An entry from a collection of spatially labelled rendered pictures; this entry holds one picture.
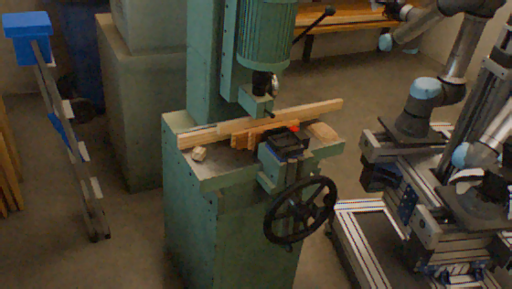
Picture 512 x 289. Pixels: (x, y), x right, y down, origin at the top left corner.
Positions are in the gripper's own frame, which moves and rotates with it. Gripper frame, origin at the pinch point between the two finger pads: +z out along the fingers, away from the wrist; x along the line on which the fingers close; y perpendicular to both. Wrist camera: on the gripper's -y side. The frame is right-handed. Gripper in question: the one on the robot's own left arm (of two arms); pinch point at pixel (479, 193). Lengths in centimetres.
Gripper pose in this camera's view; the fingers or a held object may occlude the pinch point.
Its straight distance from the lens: 100.5
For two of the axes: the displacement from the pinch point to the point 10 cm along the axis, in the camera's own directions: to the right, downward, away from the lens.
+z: -7.9, 2.8, -5.4
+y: -0.2, 8.7, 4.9
